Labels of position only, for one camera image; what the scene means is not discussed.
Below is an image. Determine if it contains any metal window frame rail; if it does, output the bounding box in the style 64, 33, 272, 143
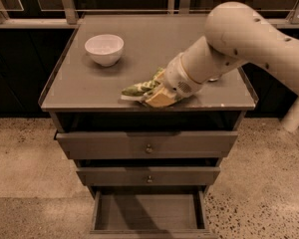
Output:
0, 0, 299, 30

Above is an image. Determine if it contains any green jalapeno chip bag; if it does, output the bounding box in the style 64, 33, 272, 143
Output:
121, 76, 160, 102

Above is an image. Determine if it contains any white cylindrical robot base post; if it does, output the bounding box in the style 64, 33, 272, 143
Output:
281, 98, 299, 132

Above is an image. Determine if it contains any grey top drawer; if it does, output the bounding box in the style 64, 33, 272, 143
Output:
56, 131, 237, 159

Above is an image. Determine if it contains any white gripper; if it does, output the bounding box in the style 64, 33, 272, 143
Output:
144, 53, 202, 108

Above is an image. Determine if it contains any grey middle drawer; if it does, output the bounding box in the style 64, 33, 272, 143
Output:
77, 166, 220, 186

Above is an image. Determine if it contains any grey bottom drawer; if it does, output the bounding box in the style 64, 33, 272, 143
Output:
87, 190, 217, 239

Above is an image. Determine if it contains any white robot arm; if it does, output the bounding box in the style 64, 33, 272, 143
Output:
145, 2, 299, 108

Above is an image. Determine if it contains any grey drawer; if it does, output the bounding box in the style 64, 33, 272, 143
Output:
56, 131, 237, 159
77, 166, 220, 186
87, 190, 217, 239

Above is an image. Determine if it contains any white ceramic bowl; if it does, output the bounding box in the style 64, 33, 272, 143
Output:
85, 34, 125, 67

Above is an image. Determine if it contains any green soda can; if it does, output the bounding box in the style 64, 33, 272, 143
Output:
208, 76, 221, 83

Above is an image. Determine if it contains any grey drawer cabinet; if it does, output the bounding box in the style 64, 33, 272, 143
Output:
39, 15, 257, 239

